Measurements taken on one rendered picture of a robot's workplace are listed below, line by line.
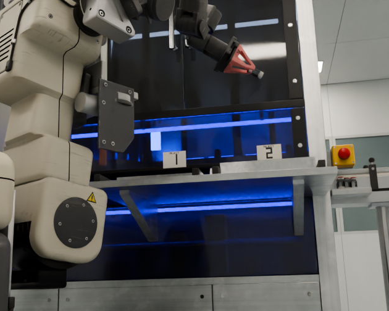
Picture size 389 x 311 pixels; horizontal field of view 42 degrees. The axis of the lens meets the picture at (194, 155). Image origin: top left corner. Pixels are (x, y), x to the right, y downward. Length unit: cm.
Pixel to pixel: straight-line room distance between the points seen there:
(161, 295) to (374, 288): 482
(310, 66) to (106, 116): 96
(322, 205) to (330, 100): 501
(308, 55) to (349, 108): 483
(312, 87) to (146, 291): 92
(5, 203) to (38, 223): 22
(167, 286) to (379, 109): 529
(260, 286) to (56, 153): 93
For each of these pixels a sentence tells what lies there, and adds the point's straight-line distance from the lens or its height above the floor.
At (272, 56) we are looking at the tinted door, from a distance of 191.
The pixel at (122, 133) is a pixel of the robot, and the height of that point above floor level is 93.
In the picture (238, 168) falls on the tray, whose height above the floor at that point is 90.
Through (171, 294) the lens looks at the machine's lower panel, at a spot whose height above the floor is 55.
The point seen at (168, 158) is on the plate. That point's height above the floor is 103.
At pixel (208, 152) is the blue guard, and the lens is 180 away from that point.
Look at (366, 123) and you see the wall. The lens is 667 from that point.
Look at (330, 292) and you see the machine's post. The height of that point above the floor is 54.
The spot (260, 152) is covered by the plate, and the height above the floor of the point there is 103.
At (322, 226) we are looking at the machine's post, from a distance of 175.
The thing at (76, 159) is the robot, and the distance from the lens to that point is 108.
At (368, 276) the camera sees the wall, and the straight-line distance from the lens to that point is 641.
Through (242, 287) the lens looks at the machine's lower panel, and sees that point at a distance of 174.
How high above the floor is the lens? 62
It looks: 13 degrees up
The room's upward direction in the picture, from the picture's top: 2 degrees counter-clockwise
